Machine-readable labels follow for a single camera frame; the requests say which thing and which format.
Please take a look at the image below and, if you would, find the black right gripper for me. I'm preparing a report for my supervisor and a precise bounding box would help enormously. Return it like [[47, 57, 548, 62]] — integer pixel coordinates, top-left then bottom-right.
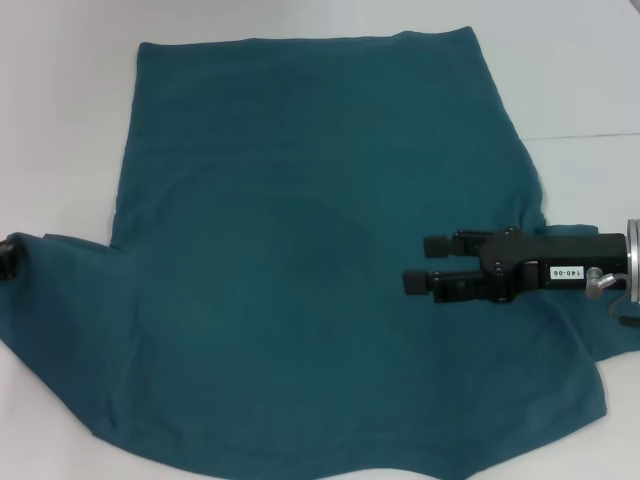
[[402, 227, 629, 306]]

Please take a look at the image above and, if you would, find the teal blue shirt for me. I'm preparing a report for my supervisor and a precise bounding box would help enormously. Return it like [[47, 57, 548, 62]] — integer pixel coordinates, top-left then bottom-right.
[[0, 27, 640, 480]]

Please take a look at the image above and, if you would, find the silver connector plug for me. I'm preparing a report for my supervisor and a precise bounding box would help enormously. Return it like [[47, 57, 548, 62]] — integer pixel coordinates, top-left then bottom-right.
[[584, 266, 629, 300]]

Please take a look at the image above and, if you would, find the dark right arm cable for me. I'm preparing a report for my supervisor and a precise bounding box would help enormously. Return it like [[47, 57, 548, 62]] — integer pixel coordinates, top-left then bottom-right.
[[606, 285, 640, 330]]

